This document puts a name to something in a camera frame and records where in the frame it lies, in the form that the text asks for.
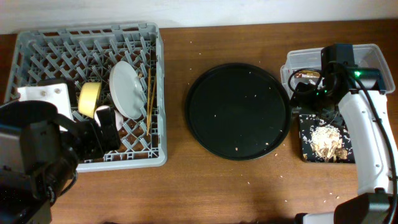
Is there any pink plastic cup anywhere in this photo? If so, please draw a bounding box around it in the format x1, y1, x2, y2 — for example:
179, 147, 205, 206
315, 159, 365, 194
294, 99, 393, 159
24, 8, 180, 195
94, 105, 124, 131

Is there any yellow bowl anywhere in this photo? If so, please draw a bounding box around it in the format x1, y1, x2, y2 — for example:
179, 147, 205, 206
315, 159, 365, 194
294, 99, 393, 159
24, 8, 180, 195
78, 82, 101, 118

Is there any wooden chopstick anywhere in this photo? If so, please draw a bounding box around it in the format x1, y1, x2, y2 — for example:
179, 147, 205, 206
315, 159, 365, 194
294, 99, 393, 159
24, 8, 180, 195
147, 74, 157, 135
146, 67, 151, 136

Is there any white round plate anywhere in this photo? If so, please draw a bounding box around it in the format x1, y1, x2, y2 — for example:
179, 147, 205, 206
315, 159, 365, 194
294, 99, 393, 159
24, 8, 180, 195
109, 61, 144, 119

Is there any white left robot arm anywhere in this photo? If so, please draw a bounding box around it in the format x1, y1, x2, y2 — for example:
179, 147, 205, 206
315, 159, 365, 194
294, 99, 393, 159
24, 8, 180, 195
1, 100, 121, 223

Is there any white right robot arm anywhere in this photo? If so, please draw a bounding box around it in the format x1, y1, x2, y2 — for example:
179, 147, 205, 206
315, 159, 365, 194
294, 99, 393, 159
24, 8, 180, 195
291, 67, 397, 223

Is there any clear plastic waste bin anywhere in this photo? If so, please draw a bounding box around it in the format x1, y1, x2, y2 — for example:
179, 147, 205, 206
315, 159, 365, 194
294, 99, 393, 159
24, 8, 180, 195
281, 44, 395, 118

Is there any grey plastic dishwasher rack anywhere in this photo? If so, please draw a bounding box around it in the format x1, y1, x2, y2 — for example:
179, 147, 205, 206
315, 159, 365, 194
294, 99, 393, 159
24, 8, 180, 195
1, 23, 167, 172

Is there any black rectangular tray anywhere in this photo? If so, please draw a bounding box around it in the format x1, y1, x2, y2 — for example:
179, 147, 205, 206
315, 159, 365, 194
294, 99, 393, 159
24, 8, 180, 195
298, 107, 357, 164

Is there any gold foil wrapper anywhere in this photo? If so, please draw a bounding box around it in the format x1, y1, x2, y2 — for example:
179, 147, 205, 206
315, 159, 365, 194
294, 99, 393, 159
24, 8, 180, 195
294, 70, 320, 78

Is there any food scraps pile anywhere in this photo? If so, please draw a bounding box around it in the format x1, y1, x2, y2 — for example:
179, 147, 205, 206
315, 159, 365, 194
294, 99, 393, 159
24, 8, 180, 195
303, 116, 354, 163

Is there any round black tray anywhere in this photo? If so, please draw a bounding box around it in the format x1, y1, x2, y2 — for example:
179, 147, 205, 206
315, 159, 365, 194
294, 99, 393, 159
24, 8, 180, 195
184, 63, 292, 161

